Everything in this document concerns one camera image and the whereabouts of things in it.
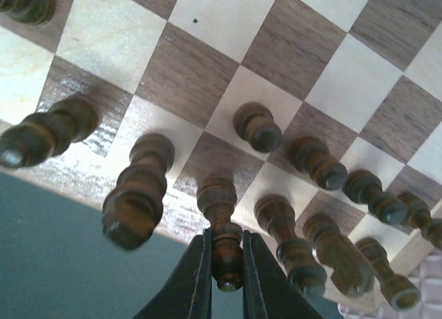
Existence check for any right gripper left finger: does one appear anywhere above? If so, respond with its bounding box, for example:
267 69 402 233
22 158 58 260
135 229 211 318

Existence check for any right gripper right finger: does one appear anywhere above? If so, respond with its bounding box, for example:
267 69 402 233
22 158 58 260
242 230 321 319

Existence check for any dark bishop chess piece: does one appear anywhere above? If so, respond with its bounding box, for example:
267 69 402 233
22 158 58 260
288 136 348 191

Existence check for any wooden chess board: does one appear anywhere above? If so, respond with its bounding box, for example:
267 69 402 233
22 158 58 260
0 0 442 313

